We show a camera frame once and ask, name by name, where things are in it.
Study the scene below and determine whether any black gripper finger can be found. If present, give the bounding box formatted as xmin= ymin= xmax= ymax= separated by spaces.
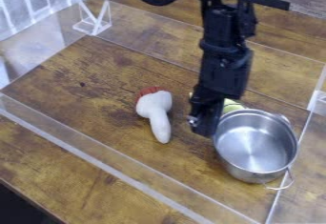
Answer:
xmin=187 ymin=97 xmax=224 ymax=137

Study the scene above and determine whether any clear acrylic enclosure panel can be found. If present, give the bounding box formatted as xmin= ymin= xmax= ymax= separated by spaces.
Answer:
xmin=0 ymin=93 xmax=273 ymax=224

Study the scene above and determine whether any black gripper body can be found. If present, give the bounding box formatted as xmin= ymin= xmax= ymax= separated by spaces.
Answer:
xmin=190 ymin=45 xmax=254 ymax=113

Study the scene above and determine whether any yellow green plush corn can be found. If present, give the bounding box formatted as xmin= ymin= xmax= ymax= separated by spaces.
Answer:
xmin=187 ymin=92 xmax=247 ymax=114

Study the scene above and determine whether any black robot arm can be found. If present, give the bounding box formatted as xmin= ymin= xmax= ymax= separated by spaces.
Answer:
xmin=187 ymin=0 xmax=290 ymax=137

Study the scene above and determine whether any red and white plush mushroom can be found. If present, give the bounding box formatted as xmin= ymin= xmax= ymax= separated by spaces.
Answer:
xmin=135 ymin=87 xmax=172 ymax=144

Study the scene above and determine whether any silver metal pot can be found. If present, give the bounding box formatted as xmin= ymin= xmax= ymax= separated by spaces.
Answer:
xmin=212 ymin=109 xmax=299 ymax=191

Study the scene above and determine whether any clear acrylic triangle stand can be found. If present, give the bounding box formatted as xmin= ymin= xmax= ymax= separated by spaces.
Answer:
xmin=72 ymin=0 xmax=112 ymax=36

